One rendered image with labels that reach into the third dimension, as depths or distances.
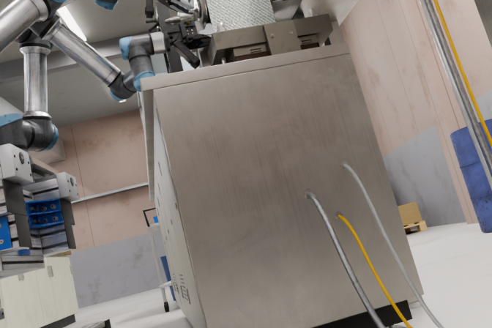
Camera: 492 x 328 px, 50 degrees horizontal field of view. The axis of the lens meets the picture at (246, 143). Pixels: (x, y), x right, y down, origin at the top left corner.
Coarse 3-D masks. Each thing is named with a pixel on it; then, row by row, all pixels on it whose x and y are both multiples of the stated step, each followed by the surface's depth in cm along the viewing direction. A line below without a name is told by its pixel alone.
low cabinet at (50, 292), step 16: (48, 256) 624; (64, 256) 691; (32, 272) 557; (48, 272) 609; (64, 272) 674; (0, 288) 471; (16, 288) 503; (32, 288) 546; (48, 288) 597; (64, 288) 658; (16, 304) 495; (32, 304) 536; (48, 304) 584; (64, 304) 643; (0, 320) 464; (16, 320) 486; (32, 320) 526; (48, 320) 572; (64, 320) 649
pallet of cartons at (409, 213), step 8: (400, 208) 735; (408, 208) 736; (416, 208) 737; (400, 216) 732; (408, 216) 733; (416, 216) 735; (408, 224) 731; (416, 224) 730; (424, 224) 732; (408, 232) 770
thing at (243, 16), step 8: (224, 8) 193; (232, 8) 194; (240, 8) 194; (248, 8) 195; (256, 8) 195; (264, 8) 196; (216, 16) 192; (224, 16) 192; (232, 16) 193; (240, 16) 194; (248, 16) 194; (256, 16) 195; (264, 16) 195; (272, 16) 196; (216, 24) 191; (224, 24) 192; (232, 24) 192; (240, 24) 193; (248, 24) 193; (256, 24) 194
